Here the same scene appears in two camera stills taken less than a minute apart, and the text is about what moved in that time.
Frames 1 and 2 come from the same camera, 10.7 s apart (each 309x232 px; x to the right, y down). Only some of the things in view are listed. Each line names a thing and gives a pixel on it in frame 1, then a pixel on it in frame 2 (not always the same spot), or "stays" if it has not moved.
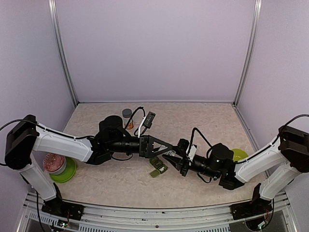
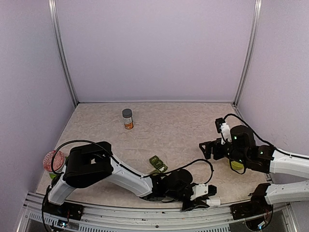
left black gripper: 148,153 → 197,202
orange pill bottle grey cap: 126,113 stays
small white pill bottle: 171,152 → 213,202
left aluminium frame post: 53,7 stays
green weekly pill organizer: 161,167 stays
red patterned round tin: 54,164 stays
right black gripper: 182,165 → 209,144
